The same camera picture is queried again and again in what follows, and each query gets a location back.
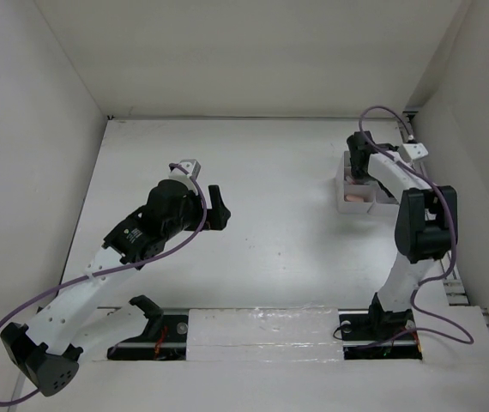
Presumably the pink highlighter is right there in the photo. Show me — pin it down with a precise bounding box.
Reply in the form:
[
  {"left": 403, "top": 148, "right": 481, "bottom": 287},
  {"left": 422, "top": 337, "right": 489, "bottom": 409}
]
[{"left": 345, "top": 175, "right": 356, "bottom": 185}]

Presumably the pink white mini stapler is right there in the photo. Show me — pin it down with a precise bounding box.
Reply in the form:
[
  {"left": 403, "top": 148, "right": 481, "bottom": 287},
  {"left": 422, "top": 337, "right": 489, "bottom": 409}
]
[{"left": 344, "top": 194, "right": 365, "bottom": 203}]

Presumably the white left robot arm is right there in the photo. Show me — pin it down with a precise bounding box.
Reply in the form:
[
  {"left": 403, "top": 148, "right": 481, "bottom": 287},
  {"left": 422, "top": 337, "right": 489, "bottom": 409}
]
[{"left": 0, "top": 179, "right": 231, "bottom": 397}]

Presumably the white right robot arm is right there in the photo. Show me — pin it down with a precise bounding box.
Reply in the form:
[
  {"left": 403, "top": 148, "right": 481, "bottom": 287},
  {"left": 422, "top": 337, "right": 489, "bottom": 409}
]
[{"left": 347, "top": 130, "right": 458, "bottom": 338}]

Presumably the white compartment organizer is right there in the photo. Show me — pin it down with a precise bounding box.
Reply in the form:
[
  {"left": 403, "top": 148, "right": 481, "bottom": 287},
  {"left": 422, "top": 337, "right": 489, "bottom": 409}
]
[{"left": 335, "top": 151, "right": 399, "bottom": 218}]

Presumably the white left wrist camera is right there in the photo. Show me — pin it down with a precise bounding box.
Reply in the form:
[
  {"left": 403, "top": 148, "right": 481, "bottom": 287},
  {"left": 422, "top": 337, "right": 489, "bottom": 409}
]
[{"left": 169, "top": 159, "right": 202, "bottom": 179}]

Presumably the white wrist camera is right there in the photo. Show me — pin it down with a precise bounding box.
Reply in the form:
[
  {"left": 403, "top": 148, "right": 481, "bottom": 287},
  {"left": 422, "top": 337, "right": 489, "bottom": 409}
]
[
  {"left": 398, "top": 136, "right": 429, "bottom": 164},
  {"left": 169, "top": 159, "right": 202, "bottom": 179}
]

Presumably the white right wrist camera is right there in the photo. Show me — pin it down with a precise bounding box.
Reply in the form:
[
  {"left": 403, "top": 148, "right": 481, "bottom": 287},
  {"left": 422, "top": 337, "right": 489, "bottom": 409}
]
[{"left": 398, "top": 136, "right": 429, "bottom": 164}]

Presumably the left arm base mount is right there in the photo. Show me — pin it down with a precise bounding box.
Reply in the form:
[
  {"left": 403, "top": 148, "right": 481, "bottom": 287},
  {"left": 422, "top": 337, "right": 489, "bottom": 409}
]
[{"left": 106, "top": 295, "right": 190, "bottom": 361}]

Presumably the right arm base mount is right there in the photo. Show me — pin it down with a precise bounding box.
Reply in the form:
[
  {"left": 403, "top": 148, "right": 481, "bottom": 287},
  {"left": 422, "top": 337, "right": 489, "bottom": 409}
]
[{"left": 333, "top": 300, "right": 423, "bottom": 361}]

